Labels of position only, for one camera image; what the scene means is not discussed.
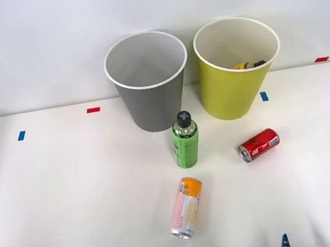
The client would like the yellow and black bottle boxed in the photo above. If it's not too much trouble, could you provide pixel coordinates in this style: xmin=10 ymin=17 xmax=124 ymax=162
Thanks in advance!
xmin=230 ymin=58 xmax=268 ymax=73

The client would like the grey plastic waste bin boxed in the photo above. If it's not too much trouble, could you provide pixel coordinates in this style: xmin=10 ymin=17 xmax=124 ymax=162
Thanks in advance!
xmin=99 ymin=25 xmax=199 ymax=139

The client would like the green label plastic bottle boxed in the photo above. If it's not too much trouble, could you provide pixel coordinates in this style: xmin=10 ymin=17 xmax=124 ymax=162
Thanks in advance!
xmin=167 ymin=108 xmax=205 ymax=170

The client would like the red drink can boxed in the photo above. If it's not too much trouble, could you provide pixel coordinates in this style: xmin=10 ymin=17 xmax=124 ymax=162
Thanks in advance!
xmin=234 ymin=126 xmax=284 ymax=165

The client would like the orange and pink drink can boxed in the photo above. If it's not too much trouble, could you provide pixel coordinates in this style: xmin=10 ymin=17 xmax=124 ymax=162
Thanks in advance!
xmin=162 ymin=174 xmax=211 ymax=242

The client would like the yellow-green plastic waste bin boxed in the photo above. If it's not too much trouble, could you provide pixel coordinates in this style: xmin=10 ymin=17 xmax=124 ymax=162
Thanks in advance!
xmin=189 ymin=10 xmax=291 ymax=124

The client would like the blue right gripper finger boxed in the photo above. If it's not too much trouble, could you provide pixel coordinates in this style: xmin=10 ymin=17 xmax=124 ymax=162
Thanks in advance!
xmin=277 ymin=232 xmax=294 ymax=247

